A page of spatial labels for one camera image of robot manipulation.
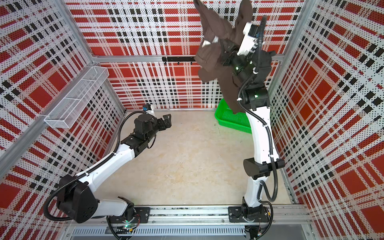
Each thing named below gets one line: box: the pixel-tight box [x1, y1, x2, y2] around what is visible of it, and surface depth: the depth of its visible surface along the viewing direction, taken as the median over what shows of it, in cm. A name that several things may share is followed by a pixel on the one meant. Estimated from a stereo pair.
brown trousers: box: [193, 0, 254, 114], surface depth 55 cm
